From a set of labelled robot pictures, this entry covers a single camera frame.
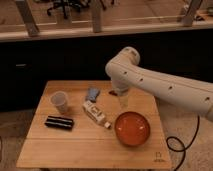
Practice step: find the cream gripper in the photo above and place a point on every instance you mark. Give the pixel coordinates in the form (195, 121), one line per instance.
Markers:
(123, 100)

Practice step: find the translucent white cup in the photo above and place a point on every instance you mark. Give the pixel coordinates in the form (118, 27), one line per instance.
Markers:
(59, 100)

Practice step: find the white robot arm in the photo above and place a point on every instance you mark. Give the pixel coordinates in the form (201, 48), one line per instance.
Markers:
(194, 95)

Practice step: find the orange ceramic bowl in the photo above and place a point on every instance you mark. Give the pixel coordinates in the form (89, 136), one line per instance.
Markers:
(132, 129)

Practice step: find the brown sausage-shaped item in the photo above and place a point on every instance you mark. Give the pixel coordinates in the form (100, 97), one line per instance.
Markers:
(112, 93)

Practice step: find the blue cloth item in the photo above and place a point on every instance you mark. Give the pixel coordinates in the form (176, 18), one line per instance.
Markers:
(92, 94)

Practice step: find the white carton bottle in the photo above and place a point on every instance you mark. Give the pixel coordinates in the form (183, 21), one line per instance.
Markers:
(96, 114)

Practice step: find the wooden table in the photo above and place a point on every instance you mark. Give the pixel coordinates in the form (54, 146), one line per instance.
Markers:
(88, 145)

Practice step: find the black rectangular box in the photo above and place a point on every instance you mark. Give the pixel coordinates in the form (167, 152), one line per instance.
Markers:
(59, 122)

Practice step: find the black office chair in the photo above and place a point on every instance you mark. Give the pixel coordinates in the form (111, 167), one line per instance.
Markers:
(75, 4)

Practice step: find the grey middle window post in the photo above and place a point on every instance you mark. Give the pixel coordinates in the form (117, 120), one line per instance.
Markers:
(96, 16)

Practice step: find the grey window post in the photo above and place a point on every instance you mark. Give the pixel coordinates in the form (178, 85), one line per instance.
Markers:
(27, 17)
(96, 16)
(188, 19)

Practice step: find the grey right window post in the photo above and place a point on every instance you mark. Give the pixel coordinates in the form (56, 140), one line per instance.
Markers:
(188, 19)

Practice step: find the grey left window post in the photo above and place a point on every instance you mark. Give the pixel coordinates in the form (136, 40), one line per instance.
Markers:
(27, 17)

